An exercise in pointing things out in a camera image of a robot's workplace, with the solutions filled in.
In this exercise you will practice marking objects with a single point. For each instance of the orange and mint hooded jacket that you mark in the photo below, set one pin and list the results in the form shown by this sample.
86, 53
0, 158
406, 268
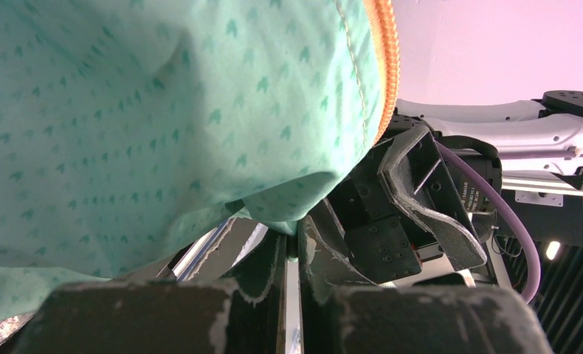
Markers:
128, 129

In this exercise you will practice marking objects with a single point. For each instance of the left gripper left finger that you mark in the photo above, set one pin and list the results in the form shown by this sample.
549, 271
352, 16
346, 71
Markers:
241, 312

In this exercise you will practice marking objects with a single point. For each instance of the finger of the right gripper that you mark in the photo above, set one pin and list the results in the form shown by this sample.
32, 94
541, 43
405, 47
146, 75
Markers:
332, 254
417, 183

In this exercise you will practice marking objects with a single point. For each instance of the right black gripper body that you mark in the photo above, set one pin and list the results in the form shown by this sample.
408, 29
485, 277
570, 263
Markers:
384, 244

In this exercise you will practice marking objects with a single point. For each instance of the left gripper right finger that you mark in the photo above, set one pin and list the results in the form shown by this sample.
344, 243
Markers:
344, 312

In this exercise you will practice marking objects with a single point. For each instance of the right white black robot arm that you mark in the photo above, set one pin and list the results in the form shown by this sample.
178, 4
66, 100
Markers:
532, 148

